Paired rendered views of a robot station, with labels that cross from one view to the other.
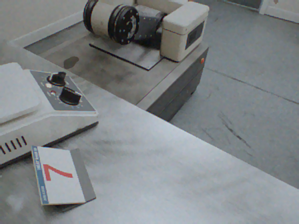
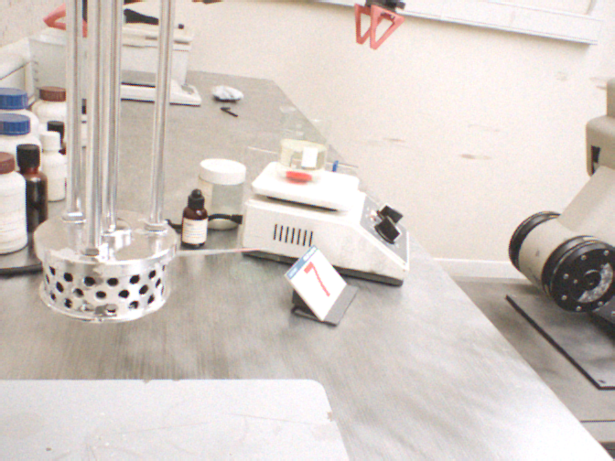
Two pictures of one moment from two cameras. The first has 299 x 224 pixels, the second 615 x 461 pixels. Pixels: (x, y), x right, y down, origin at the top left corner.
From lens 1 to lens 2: 36 cm
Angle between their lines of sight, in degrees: 43
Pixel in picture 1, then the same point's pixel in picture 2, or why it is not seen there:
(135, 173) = (402, 339)
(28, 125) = (324, 221)
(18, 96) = (335, 193)
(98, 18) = (536, 243)
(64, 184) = (316, 289)
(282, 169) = not seen: outside the picture
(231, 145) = not seen: outside the picture
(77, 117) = (379, 251)
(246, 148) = not seen: outside the picture
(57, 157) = (329, 273)
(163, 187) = (422, 368)
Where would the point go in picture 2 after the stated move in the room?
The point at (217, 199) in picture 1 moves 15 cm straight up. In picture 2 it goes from (488, 420) to (542, 254)
